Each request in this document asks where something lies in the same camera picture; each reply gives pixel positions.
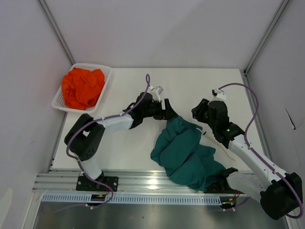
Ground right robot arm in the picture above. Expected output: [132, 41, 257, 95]
[192, 99, 305, 220]

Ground right aluminium frame post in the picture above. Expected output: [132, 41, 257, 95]
[244, 0, 293, 75]

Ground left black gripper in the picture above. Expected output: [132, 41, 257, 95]
[142, 99, 178, 121]

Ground white plastic basket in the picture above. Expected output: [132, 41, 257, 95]
[51, 63, 113, 114]

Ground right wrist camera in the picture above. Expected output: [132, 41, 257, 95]
[212, 88, 226, 102]

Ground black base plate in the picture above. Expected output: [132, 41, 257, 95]
[76, 176, 119, 192]
[204, 167, 238, 194]

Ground orange shorts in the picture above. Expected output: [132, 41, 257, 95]
[61, 67, 105, 110]

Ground aluminium frame post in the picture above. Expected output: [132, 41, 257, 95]
[37, 0, 76, 65]
[244, 0, 293, 75]

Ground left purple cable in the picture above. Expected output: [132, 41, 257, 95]
[53, 73, 151, 213]

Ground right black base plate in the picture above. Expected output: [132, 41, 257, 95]
[204, 167, 238, 194]

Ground aluminium mounting rail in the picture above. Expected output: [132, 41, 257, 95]
[32, 170, 200, 195]

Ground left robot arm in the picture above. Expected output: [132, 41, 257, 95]
[64, 92, 178, 191]

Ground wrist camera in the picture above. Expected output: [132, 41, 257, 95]
[212, 88, 226, 102]
[149, 85, 163, 102]

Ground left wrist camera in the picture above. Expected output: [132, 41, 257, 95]
[149, 85, 163, 102]

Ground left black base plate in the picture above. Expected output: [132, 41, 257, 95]
[76, 176, 119, 192]

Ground green shorts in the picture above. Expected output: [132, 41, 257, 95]
[150, 116, 226, 191]

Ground white slotted cable duct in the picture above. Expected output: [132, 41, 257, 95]
[41, 192, 252, 205]

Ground left aluminium frame post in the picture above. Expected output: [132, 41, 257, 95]
[37, 0, 76, 65]

